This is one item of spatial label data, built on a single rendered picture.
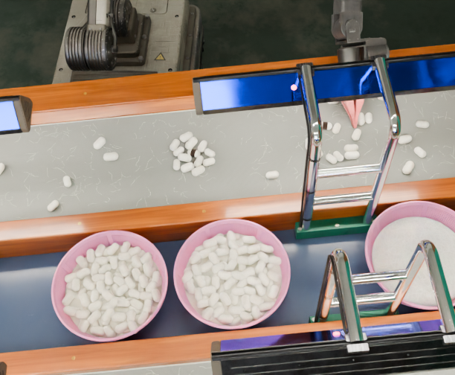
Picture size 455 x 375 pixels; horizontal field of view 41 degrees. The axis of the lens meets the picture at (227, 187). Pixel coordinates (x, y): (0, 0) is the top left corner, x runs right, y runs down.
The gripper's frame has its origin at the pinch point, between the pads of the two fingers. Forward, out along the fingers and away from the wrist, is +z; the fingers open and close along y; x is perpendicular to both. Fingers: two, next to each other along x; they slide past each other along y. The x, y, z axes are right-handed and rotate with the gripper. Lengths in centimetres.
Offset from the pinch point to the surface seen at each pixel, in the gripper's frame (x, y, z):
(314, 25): 127, 11, -36
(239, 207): -14.9, -32.0, 15.2
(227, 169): -5.0, -34.2, 7.1
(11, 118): -34, -76, -12
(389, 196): -15.3, 3.9, 16.8
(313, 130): -43.8, -16.4, -3.7
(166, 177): -6, -50, 7
